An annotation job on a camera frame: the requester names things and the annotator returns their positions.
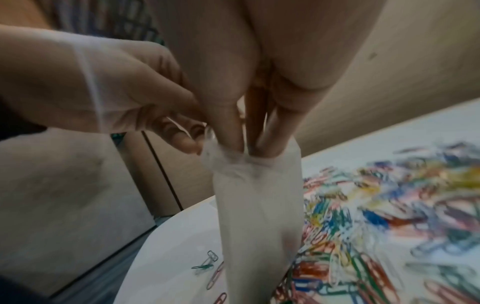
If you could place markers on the person's left hand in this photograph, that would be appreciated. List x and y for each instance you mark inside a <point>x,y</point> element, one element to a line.
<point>127,86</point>

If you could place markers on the pile of coloured paper clips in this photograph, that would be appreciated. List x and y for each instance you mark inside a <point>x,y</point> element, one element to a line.
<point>382,225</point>

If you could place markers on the person's left forearm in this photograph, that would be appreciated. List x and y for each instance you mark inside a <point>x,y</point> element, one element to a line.
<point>37,68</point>

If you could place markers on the grey paper clip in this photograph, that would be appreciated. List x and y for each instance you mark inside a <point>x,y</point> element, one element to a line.
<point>212,255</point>

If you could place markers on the red paper clip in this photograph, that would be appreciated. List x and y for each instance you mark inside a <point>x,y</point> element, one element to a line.
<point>221,297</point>
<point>215,276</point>

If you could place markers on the translucent plastic glove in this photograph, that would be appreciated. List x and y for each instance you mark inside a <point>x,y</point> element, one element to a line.
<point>258,207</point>

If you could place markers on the person's right hand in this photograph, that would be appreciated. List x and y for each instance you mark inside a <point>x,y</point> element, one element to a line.
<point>270,44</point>

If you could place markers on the striped shirt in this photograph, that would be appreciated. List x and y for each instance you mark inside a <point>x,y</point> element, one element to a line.
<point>112,20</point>

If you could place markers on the green paper clip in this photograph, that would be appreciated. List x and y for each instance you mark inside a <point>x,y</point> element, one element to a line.
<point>203,265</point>

